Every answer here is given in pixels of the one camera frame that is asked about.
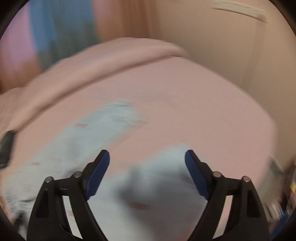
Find light blue strawberry pants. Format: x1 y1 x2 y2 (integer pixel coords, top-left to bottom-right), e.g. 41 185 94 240
4 100 206 240

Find pink duvet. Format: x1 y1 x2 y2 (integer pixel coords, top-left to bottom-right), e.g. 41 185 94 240
1 38 188 133

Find pink and blue curtain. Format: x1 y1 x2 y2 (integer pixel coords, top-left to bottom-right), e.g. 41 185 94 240
1 1 160 92

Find pink bed with sheet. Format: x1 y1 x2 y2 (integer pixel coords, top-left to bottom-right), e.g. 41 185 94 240
4 57 276 187

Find white wall socket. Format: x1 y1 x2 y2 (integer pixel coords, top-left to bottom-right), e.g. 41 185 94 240
211 0 267 23

